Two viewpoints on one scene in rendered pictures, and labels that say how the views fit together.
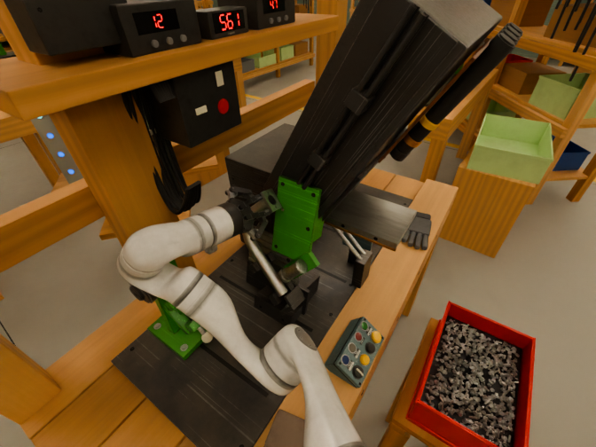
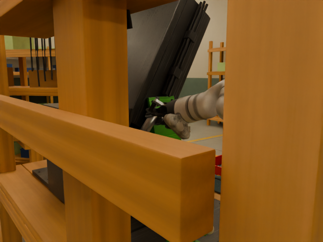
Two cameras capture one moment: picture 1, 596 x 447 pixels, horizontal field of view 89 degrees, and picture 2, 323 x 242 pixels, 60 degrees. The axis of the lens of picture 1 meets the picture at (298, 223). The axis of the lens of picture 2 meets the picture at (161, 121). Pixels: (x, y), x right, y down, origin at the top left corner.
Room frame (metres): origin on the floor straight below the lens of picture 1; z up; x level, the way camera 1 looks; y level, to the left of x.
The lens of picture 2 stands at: (0.35, 0.93, 1.35)
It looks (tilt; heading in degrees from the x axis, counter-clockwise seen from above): 9 degrees down; 285
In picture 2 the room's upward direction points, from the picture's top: straight up
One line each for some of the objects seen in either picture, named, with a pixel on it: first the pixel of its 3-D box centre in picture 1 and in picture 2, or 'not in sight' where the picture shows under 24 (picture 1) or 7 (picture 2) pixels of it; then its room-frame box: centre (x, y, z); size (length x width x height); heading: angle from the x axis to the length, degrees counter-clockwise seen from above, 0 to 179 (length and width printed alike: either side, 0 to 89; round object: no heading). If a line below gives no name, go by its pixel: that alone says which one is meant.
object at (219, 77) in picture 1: (194, 99); not in sight; (0.73, 0.23, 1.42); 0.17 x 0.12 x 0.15; 145
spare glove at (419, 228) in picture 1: (415, 229); not in sight; (0.83, -0.43, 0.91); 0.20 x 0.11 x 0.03; 154
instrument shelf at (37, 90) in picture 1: (206, 43); (54, 12); (0.85, 0.21, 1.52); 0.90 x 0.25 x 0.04; 145
